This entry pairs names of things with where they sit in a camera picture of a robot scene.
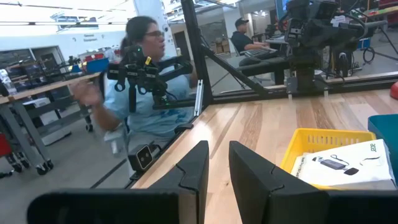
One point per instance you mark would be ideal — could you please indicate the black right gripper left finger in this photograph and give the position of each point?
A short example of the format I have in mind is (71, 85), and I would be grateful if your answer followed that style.
(192, 174)

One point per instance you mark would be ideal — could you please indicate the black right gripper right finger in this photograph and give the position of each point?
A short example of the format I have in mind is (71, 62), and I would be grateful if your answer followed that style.
(264, 193)

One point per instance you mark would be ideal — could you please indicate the white green Acer box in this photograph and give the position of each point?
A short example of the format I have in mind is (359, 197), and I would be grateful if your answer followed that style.
(348, 168)

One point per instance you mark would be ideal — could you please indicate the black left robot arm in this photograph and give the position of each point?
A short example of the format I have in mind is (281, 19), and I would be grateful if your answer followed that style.
(326, 37)

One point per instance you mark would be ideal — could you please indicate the blue storage bin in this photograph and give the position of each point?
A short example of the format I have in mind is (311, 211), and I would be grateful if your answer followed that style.
(98, 65)

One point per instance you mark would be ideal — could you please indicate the black table edge clip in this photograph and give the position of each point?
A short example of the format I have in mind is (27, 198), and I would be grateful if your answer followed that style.
(183, 128)

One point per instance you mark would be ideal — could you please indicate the black desk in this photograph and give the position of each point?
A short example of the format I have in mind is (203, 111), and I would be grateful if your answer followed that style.
(264, 67)

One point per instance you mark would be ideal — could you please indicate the person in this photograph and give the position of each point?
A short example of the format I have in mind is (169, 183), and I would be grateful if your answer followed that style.
(149, 115)
(244, 39)

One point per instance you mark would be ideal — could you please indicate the light grey chair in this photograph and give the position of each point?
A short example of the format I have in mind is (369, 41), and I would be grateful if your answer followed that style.
(116, 140)

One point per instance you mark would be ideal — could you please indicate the yellow blue plastic basket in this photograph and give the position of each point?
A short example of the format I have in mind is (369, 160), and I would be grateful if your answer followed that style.
(385, 127)

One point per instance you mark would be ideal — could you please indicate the person's hand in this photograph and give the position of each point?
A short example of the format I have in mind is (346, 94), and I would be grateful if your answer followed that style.
(85, 93)

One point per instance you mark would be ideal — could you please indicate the rolling workbench wood top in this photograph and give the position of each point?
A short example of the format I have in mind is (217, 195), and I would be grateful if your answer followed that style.
(46, 88)

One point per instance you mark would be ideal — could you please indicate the black table-level camera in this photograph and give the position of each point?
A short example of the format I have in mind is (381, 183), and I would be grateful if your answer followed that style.
(141, 157)

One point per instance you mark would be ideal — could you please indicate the silver aluminium bracket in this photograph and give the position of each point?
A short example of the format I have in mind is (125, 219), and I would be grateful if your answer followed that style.
(199, 98)

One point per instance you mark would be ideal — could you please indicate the red camera stand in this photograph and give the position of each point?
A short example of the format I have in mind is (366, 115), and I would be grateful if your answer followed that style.
(395, 91)

